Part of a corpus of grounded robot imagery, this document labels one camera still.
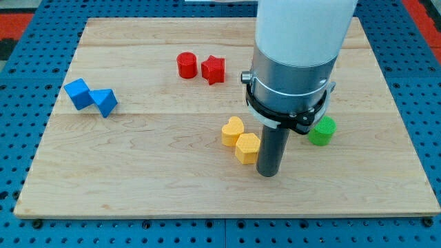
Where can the red cylinder block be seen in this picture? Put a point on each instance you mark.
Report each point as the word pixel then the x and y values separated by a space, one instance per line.
pixel 187 65

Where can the green cylinder block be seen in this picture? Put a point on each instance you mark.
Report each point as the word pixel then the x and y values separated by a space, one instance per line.
pixel 323 132

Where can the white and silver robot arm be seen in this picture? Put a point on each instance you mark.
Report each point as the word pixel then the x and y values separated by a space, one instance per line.
pixel 296 46

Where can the yellow hexagon block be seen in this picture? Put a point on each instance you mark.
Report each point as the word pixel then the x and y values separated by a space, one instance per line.
pixel 247 148

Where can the red star block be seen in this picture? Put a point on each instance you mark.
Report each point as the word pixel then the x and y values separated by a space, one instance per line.
pixel 213 70

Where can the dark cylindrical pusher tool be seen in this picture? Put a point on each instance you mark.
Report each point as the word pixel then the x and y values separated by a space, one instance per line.
pixel 272 147

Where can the yellow heart block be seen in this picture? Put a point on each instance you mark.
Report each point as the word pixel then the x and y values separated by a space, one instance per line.
pixel 231 131

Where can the light wooden board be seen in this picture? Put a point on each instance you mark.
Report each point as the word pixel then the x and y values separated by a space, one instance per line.
pixel 159 154

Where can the blue triangle block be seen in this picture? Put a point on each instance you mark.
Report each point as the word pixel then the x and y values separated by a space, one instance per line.
pixel 105 101

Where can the blue cube block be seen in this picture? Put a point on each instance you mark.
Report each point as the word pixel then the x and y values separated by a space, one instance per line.
pixel 79 93

